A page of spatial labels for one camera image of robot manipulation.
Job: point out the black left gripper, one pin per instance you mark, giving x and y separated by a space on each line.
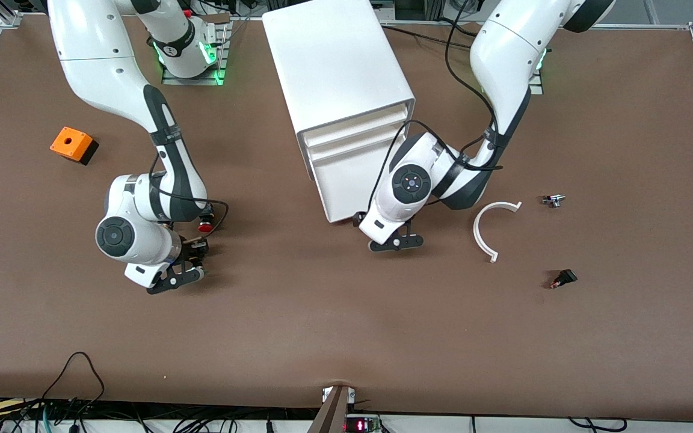
355 221

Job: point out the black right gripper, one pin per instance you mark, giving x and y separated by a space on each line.
192 251

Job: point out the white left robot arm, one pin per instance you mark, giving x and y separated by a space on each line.
503 54

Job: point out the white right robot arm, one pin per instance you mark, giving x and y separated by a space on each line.
130 237

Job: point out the red mushroom push button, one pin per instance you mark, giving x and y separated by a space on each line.
205 227

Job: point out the white drawer cabinet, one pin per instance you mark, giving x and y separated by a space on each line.
334 60

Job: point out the white curved plastic arc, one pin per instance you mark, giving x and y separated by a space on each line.
476 231

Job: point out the small red display device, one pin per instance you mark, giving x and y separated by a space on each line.
361 426

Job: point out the orange button enclosure box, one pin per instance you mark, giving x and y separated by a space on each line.
70 144

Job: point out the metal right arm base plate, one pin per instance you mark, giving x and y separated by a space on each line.
193 80

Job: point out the small metal toggle switch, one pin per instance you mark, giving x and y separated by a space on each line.
554 200

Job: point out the brown camera support post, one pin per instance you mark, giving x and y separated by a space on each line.
331 415

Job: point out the small black rocker switch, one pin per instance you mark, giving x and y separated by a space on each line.
566 277

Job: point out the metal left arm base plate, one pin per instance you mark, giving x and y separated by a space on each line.
538 87

